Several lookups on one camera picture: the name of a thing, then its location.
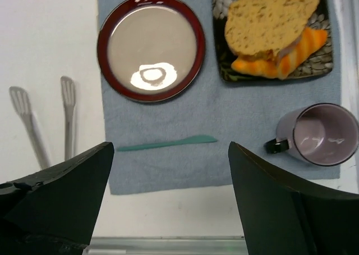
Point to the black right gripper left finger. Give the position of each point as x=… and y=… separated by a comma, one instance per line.
x=54, y=211

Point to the lavender mug black handle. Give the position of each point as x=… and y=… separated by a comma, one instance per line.
x=324, y=134

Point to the grey slotted tongs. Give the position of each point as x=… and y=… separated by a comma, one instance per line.
x=21, y=103

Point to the seeded bread slice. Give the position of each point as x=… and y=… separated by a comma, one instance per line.
x=262, y=28

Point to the red rimmed round plate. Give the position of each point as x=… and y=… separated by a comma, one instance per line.
x=151, y=50

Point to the black patterned square plate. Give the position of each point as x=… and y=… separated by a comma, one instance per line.
x=319, y=63

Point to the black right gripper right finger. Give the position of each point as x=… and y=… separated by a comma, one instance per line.
x=282, y=213

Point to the orange striped croissant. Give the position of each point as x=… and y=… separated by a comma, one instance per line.
x=311, y=41

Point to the blue cloth placemat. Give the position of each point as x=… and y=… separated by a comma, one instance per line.
x=245, y=112

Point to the teal plastic knife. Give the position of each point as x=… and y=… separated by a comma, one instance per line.
x=197, y=139

